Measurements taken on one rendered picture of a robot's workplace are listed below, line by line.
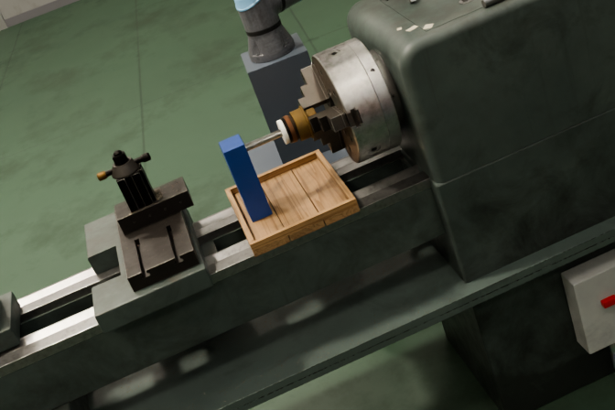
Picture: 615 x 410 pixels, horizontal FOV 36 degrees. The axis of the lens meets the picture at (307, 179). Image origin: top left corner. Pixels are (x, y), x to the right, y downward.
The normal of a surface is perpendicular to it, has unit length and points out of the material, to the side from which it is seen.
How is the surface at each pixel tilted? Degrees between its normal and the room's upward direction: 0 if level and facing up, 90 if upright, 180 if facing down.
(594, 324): 90
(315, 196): 0
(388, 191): 0
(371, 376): 0
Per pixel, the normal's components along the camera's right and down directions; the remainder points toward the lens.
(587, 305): 0.26, 0.39
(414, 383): -0.32, -0.83
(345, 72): -0.10, -0.44
